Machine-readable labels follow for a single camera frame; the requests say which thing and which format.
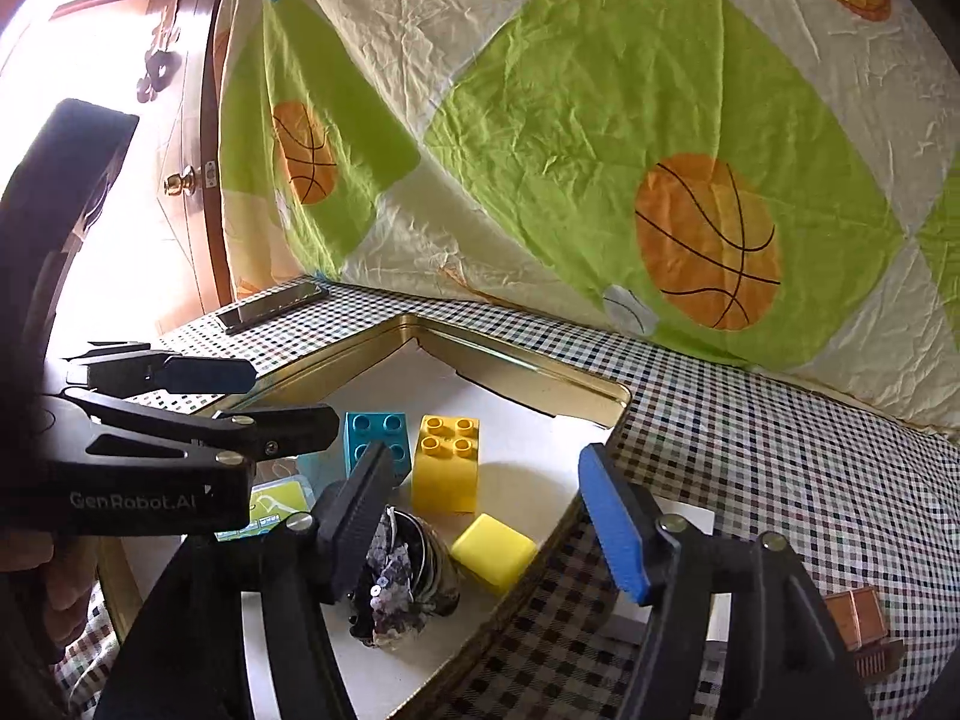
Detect green dental floss box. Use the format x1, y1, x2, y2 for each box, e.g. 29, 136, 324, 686
215, 475, 316, 541

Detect blue toy building block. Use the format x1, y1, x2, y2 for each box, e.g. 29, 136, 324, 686
343, 411, 412, 486

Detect yellow toy building block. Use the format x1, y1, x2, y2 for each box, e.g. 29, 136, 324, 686
410, 415, 480, 517

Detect yellow sponge block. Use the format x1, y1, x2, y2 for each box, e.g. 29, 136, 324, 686
451, 514, 539, 593

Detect person's left hand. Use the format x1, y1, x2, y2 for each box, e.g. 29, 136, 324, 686
2, 528, 99, 649

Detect black smartphone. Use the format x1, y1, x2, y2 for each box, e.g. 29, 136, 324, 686
215, 280, 329, 335

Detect brass door knob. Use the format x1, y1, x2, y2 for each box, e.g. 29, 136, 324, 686
163, 166, 197, 197

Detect wooden door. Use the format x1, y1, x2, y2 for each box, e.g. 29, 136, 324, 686
52, 0, 229, 344

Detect basketball pattern bed sheet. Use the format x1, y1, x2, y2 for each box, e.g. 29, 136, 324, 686
213, 0, 958, 434

